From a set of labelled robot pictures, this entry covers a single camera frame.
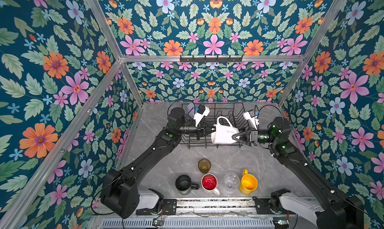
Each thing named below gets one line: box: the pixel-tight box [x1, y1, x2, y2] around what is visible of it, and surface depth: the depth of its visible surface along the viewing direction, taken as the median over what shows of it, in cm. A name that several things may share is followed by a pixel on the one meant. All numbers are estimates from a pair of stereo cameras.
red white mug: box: [201, 173, 220, 196], surface depth 77 cm
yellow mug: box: [239, 169, 258, 195], surface depth 78 cm
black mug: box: [175, 175, 200, 192], surface depth 77 cm
